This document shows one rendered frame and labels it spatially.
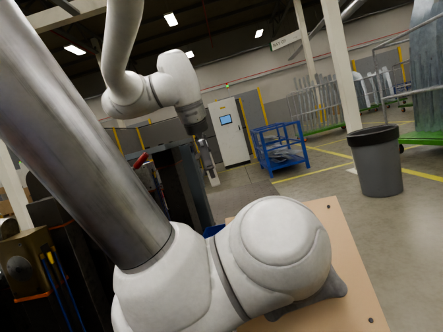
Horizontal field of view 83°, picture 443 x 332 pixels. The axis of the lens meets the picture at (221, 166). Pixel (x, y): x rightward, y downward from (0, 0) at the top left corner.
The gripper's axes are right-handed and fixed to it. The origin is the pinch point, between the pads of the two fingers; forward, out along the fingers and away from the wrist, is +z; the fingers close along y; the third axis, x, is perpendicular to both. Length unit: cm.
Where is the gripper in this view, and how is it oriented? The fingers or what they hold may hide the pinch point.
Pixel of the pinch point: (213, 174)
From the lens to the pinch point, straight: 88.3
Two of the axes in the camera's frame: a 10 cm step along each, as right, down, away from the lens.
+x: 9.5, -3.2, 0.0
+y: 1.3, 3.8, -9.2
